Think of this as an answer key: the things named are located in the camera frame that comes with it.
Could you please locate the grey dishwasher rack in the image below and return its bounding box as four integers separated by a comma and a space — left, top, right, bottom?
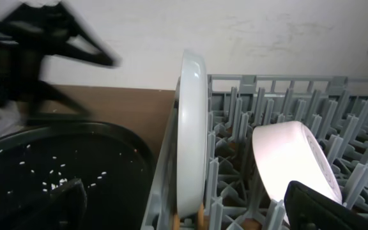
141, 75, 368, 229

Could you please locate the pink plastic cup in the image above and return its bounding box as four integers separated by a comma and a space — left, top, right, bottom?
252, 121, 342, 205

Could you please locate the round black tray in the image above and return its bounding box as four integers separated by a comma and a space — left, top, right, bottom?
0, 122, 155, 229

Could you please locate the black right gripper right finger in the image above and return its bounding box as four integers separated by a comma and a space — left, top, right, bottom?
284, 181, 368, 230

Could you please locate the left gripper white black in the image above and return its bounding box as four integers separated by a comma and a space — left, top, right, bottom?
0, 1, 120, 125

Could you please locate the grey bowl with rice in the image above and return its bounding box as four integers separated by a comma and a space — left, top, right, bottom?
176, 50, 208, 219

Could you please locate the wooden chopstick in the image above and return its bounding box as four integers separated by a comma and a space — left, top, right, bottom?
172, 213, 180, 230
196, 203, 204, 230

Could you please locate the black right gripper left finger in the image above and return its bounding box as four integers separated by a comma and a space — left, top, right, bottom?
0, 178, 87, 230

